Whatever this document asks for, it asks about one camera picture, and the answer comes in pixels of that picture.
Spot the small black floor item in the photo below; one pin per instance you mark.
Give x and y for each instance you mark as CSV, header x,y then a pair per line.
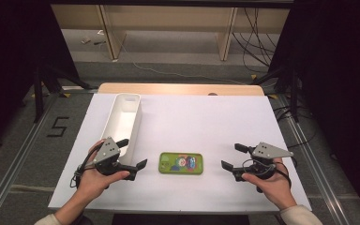
x,y
99,42

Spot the white table cover sheet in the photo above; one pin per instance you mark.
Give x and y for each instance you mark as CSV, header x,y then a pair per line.
x,y
193,125

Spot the person's right hand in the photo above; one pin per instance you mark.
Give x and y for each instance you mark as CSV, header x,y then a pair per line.
x,y
276,190

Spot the black curtain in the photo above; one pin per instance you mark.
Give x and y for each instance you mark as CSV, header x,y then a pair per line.
x,y
340,62
12,47

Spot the white plastic storage box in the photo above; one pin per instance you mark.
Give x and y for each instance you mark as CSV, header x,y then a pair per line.
x,y
123,122

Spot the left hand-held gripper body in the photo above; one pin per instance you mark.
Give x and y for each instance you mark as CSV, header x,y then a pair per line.
x,y
106,151

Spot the black metal frame bar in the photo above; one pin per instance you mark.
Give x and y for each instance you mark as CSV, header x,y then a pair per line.
x,y
168,3

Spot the person's left hand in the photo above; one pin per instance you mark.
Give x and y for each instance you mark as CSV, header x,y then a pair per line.
x,y
93,184

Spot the beige wooden bench frame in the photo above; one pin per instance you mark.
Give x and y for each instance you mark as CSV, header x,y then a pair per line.
x,y
168,18

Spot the yellow tape marker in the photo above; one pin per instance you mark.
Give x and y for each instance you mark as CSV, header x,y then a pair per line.
x,y
273,96
254,76

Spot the black metal stand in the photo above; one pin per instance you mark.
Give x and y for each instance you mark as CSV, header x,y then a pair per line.
x,y
38,93
294,93

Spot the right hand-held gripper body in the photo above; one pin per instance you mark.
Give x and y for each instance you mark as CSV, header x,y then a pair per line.
x,y
268,151

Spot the aluminium floor rail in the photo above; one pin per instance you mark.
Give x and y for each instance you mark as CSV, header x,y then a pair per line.
x,y
309,150
12,168

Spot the small beige floor item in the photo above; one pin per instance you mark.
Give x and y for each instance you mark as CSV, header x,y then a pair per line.
x,y
86,40

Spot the green cartoon phone case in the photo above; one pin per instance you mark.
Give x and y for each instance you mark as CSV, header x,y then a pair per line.
x,y
181,163

